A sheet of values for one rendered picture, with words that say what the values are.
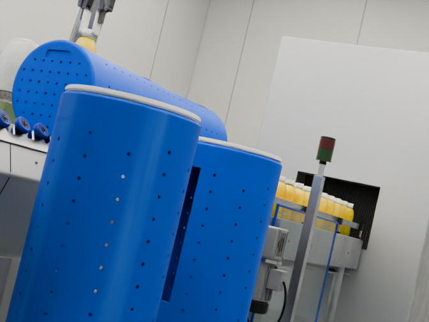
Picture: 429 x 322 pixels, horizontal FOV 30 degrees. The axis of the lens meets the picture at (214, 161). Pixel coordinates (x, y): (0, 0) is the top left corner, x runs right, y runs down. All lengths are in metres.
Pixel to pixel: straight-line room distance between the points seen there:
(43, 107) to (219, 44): 5.86
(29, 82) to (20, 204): 0.41
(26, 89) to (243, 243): 0.78
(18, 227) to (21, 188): 0.13
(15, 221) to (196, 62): 6.14
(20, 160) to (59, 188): 0.53
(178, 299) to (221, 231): 0.20
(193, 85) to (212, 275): 6.18
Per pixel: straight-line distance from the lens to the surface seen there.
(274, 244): 2.96
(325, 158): 3.23
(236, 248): 1.98
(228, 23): 8.08
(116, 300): 1.49
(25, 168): 2.04
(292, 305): 3.24
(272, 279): 2.99
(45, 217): 1.52
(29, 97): 2.32
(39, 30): 6.32
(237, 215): 1.97
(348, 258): 4.34
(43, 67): 2.32
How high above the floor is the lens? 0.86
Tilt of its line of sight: 4 degrees up
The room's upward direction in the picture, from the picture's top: 13 degrees clockwise
